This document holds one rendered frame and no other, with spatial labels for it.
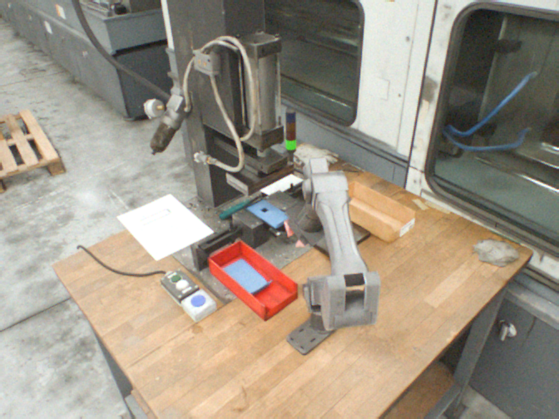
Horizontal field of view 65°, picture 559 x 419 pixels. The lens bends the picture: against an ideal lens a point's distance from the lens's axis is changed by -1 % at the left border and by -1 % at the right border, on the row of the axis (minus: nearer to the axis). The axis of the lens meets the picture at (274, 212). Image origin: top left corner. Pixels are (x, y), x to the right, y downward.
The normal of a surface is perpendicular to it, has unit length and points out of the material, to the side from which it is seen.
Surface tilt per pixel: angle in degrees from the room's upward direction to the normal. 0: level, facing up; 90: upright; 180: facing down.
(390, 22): 90
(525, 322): 90
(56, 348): 0
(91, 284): 0
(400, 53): 90
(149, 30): 90
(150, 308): 0
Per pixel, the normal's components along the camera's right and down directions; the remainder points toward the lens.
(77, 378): -0.03, -0.80
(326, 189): 0.01, -0.56
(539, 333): -0.78, 0.39
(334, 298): 0.11, 0.50
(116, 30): 0.62, 0.46
